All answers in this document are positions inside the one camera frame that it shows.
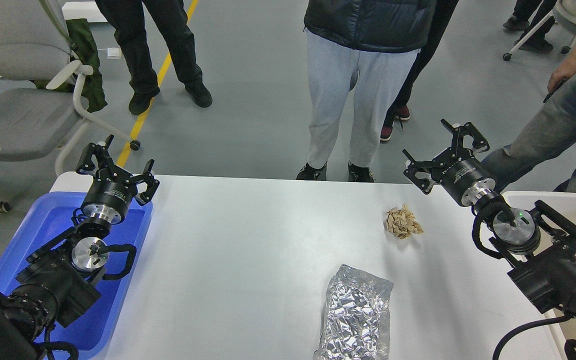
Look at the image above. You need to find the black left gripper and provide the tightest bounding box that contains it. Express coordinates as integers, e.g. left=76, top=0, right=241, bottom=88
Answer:
left=76, top=134, right=160, bottom=225

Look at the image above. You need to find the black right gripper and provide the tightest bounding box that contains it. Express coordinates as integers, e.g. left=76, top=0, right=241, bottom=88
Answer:
left=402, top=119, right=498, bottom=207

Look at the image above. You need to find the silver foil bag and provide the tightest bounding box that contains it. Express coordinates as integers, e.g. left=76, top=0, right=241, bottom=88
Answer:
left=313, top=264, right=394, bottom=360

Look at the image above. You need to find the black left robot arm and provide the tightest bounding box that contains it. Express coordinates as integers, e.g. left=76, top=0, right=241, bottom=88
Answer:
left=0, top=135, right=160, bottom=360

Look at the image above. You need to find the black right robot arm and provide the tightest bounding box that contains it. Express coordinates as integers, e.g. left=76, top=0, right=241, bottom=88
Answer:
left=404, top=120, right=576, bottom=360

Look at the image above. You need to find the crumpled brown paper ball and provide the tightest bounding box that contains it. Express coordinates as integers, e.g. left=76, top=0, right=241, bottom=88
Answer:
left=384, top=203, right=425, bottom=240

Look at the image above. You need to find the white floor socket box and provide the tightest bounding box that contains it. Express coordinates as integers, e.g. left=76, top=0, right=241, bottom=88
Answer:
left=106, top=47, right=122, bottom=60

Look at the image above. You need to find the grey office chair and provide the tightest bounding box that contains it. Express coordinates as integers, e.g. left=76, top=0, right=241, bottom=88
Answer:
left=0, top=0, right=142, bottom=214

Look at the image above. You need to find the green jacket on chair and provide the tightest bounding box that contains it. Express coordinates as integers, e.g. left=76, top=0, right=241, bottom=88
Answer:
left=48, top=13, right=108, bottom=113

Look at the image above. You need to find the person in blue jeans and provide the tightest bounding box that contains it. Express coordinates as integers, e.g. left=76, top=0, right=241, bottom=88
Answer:
left=482, top=46, right=576, bottom=193

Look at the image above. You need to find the person in grey sweatpants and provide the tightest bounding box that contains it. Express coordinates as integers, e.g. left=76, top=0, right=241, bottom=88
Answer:
left=296, top=0, right=437, bottom=183

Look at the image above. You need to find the beige plastic bin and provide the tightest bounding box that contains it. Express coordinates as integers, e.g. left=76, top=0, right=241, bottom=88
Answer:
left=501, top=191, right=576, bottom=360

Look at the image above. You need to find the person with red shoes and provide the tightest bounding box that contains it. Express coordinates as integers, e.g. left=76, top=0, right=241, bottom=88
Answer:
left=380, top=0, right=458, bottom=143

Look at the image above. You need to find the person in black trousers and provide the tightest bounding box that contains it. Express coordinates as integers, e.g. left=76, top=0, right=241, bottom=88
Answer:
left=95, top=0, right=214, bottom=116

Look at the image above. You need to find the blue plastic tray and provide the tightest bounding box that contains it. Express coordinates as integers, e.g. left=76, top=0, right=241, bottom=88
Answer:
left=0, top=191, right=154, bottom=353

